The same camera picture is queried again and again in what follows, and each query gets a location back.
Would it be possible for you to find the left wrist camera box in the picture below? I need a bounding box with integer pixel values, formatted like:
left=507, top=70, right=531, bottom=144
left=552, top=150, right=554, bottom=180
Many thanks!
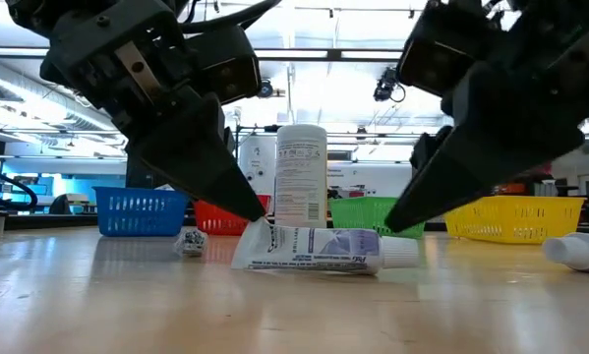
left=185, top=24, right=264, bottom=105

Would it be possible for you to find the black cable loop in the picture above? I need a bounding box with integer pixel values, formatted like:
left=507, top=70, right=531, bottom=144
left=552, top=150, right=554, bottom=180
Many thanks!
left=0, top=105, right=39, bottom=212

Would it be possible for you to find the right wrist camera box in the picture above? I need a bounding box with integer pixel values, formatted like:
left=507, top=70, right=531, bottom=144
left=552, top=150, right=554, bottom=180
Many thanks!
left=396, top=0, right=472, bottom=97

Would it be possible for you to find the dark storage shelf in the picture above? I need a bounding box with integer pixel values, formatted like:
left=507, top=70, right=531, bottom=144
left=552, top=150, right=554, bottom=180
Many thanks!
left=493, top=176, right=580, bottom=198

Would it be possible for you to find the nail clipper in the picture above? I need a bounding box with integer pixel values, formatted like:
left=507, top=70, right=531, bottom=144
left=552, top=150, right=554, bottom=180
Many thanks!
left=173, top=227, right=210, bottom=258

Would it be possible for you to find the white wipes canister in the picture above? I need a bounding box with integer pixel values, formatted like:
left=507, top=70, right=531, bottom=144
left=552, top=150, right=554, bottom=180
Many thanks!
left=274, top=124, right=328, bottom=230

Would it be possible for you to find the black monitor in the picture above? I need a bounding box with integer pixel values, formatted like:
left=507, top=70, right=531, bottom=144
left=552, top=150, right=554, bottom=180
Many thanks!
left=125, top=156, right=150, bottom=191

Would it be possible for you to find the white panel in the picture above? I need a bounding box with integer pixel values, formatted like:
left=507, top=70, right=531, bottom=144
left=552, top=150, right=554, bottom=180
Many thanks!
left=238, top=135, right=277, bottom=196

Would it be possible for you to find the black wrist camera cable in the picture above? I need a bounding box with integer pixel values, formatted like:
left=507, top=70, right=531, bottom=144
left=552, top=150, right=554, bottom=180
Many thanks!
left=180, top=0, right=283, bottom=35

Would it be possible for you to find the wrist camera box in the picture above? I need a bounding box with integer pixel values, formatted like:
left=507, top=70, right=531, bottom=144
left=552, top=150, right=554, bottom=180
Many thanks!
left=396, top=0, right=472, bottom=97
left=185, top=24, right=264, bottom=105

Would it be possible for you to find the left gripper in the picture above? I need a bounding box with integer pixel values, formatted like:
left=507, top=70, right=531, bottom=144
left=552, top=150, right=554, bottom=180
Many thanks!
left=40, top=0, right=266, bottom=222

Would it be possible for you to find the red plastic basket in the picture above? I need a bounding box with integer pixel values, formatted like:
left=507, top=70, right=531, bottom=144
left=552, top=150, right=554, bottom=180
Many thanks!
left=194, top=194, right=274, bottom=236

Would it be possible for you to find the yellow plastic basket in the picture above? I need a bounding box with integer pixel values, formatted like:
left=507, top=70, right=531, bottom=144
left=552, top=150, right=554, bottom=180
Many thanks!
left=443, top=195, right=586, bottom=246

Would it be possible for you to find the black camera with cable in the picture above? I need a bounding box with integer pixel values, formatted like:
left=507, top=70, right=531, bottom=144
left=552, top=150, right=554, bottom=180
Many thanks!
left=372, top=66, right=407, bottom=104

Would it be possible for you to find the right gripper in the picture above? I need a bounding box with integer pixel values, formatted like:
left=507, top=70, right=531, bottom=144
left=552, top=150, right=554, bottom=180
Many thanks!
left=384, top=0, right=589, bottom=234

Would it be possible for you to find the white purple toothpaste tube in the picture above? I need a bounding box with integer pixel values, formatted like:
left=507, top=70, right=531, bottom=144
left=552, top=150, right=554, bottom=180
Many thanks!
left=230, top=215, right=421, bottom=275
left=542, top=231, right=589, bottom=274

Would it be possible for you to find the blue plastic basket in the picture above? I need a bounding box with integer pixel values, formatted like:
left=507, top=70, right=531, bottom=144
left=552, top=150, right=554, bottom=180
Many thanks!
left=91, top=186, right=190, bottom=238

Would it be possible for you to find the green plastic basket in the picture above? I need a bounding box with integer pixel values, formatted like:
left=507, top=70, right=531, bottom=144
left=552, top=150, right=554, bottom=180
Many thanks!
left=328, top=196, right=427, bottom=240

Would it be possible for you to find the black beam with light strips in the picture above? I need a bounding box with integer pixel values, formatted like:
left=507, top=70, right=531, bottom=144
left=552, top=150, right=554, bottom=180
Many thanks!
left=0, top=46, right=408, bottom=63

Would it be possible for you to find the dark office chair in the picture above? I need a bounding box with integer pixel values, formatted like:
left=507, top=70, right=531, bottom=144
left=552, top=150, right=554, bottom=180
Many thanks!
left=49, top=194, right=73, bottom=216

